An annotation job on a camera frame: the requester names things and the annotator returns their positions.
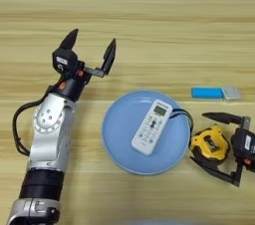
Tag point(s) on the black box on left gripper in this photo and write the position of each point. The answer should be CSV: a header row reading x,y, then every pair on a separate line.
x,y
64,59

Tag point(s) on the light blue round plate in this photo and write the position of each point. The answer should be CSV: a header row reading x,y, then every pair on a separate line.
x,y
123,132

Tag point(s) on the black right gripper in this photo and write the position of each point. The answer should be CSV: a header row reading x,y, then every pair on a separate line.
x,y
249,166

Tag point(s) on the blue stick with silver cap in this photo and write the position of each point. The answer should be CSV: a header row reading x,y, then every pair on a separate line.
x,y
207,93

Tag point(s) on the white remote control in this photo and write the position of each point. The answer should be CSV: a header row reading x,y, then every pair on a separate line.
x,y
152,127

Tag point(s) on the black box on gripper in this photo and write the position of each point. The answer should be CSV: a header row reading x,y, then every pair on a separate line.
x,y
64,59
244,142

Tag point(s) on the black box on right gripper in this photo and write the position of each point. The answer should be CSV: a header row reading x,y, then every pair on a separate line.
x,y
244,142

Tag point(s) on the yellow black tape measure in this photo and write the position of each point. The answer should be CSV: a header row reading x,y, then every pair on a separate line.
x,y
209,144

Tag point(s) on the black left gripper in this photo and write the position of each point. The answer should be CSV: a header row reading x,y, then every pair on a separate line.
x,y
73,86

